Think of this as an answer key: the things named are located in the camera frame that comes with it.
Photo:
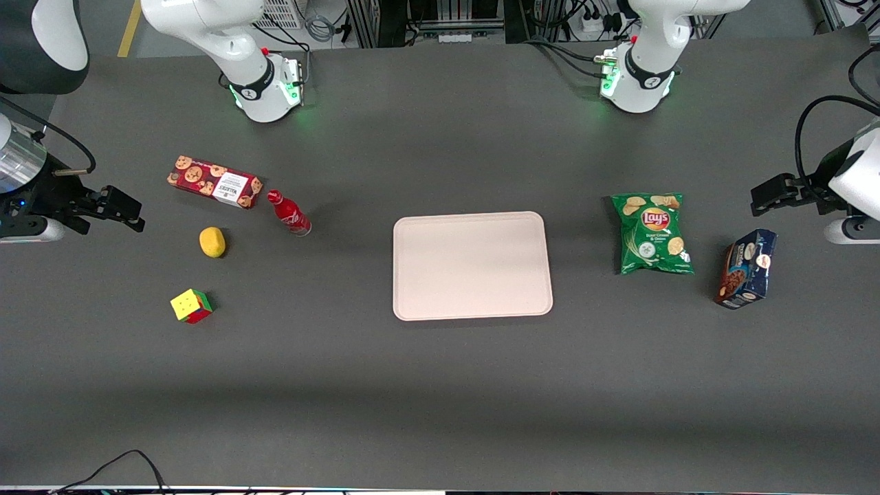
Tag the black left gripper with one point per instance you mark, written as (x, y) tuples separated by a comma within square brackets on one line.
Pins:
[(817, 190)]

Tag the black equipment rack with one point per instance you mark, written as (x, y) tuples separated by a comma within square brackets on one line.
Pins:
[(426, 17)]

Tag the beige plastic tray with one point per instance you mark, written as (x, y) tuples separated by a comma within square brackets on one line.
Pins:
[(474, 268)]

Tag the white mesh box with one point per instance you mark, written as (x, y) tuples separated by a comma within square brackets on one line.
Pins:
[(280, 12)]

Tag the dark grey table mat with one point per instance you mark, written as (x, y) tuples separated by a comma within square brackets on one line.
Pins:
[(440, 392)]

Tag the dark blue cookie box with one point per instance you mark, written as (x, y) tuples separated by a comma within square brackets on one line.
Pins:
[(748, 268)]

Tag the yellow lemon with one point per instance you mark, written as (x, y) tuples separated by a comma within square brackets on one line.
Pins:
[(212, 242)]

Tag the red coke bottle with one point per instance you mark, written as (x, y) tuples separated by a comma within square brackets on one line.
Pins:
[(289, 214)]

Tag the aluminium frame profile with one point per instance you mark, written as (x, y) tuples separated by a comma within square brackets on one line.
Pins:
[(835, 14)]

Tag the white power strip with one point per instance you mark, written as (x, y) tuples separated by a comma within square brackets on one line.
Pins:
[(597, 23)]

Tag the colourful rubik's cube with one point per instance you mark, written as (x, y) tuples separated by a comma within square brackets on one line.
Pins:
[(189, 306)]

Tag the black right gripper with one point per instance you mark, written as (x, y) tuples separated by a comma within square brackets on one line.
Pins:
[(47, 196)]

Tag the red cookie box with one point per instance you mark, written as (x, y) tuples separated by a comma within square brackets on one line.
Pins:
[(213, 182)]

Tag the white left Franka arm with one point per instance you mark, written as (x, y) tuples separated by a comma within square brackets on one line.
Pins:
[(643, 82)]

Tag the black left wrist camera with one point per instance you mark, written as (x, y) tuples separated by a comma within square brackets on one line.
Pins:
[(770, 187)]

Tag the green Lay's chips bag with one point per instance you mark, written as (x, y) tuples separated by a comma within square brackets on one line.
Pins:
[(653, 237)]

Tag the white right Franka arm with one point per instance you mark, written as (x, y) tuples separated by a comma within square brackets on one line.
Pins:
[(256, 82)]

